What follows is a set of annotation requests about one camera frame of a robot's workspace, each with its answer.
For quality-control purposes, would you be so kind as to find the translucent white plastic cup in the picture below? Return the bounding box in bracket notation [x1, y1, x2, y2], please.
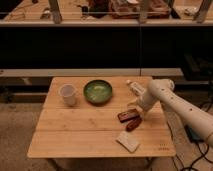
[58, 84, 77, 106]

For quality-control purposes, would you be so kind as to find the small brown oblong object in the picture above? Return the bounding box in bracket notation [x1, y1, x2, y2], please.
[126, 118, 142, 132]

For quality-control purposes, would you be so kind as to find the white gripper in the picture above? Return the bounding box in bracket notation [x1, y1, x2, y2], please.
[127, 93, 157, 115]

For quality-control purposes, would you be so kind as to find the dark brown rectangular eraser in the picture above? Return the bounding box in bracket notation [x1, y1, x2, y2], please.
[118, 109, 140, 123]

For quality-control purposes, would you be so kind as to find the wooden folding table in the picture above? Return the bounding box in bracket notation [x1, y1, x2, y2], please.
[27, 76, 176, 158]

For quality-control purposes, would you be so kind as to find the background workbench shelf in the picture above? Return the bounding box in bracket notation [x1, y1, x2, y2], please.
[0, 0, 213, 27]

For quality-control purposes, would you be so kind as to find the white sponge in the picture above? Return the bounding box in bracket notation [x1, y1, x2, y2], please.
[116, 131, 140, 153]

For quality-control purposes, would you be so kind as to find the blue power adapter box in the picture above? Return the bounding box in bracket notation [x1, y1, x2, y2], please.
[185, 126, 200, 143]

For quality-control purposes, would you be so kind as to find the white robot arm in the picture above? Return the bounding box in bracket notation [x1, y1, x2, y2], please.
[127, 79, 213, 148]

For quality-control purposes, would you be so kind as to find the black floor cable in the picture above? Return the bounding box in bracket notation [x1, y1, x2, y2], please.
[166, 99, 213, 171]

